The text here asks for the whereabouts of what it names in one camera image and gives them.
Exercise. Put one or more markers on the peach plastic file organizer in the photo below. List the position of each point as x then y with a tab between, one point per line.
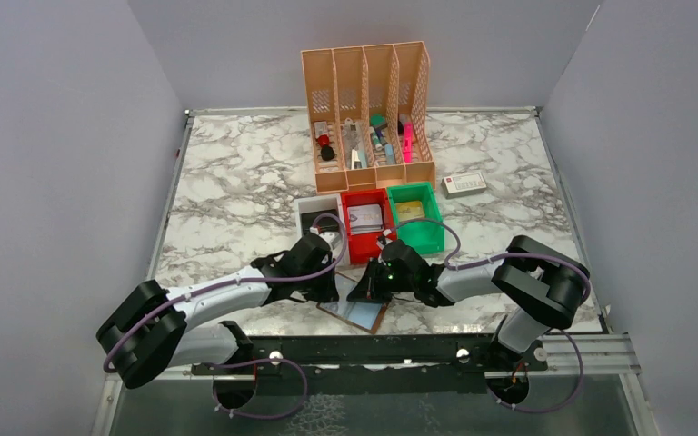
344	86

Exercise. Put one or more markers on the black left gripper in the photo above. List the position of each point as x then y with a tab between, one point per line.
327	283

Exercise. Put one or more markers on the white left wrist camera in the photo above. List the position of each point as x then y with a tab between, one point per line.
333	238

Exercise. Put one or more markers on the red plastic bin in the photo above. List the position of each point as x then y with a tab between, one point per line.
363	246

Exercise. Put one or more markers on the black round object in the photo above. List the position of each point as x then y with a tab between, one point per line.
327	153

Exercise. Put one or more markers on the white plastic bin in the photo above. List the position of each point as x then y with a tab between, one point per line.
316	203

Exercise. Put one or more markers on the black metal base rail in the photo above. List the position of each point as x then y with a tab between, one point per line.
380	364

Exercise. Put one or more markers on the teal eraser block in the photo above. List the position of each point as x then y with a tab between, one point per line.
378	121

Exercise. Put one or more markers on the white stapler tool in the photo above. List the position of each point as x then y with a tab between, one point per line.
356	161

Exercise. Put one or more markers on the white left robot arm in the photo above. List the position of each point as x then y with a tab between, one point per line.
150	330

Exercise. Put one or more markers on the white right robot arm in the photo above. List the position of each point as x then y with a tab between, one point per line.
546	286

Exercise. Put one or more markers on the small white label box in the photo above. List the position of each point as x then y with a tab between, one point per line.
463	184

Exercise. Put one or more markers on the green plastic bin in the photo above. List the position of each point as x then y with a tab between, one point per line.
421	234

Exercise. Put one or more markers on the black card stack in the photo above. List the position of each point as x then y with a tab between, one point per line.
310	220

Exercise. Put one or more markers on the red round stamp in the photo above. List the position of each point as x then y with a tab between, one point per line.
323	140

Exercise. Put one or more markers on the silver VIP card stack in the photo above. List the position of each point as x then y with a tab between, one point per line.
367	218

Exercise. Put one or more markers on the pink marker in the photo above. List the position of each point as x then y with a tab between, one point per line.
407	143

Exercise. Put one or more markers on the gold credit card stack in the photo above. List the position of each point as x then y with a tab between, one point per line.
407	211

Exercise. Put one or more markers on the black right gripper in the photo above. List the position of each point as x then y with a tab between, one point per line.
374	283

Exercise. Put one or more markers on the brown leather card holder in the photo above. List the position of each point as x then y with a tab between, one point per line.
365	316

